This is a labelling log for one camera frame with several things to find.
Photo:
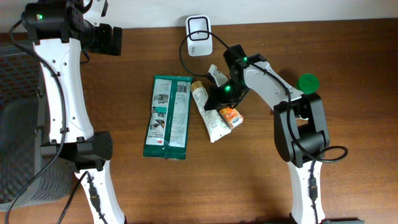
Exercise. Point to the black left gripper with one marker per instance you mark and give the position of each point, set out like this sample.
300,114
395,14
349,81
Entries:
109,40

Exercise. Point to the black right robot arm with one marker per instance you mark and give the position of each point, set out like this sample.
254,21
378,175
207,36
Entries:
301,134

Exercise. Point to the green lidded jar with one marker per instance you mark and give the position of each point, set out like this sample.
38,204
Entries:
308,83

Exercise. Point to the small orange carton box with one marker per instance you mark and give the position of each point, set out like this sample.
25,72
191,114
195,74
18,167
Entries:
231,117

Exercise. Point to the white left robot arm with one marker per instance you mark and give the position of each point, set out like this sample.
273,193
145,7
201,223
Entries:
60,32

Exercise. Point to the white barcode scanner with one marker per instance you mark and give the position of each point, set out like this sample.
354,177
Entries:
199,41

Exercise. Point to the green wipes packet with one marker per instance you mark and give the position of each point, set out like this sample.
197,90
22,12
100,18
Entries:
167,131

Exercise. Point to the grey plastic mesh basket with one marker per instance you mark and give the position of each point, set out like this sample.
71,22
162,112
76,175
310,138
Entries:
24,128

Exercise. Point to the white cream tube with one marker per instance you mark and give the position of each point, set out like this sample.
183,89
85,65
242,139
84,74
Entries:
215,125

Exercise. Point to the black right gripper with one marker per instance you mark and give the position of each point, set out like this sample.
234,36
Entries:
217,99

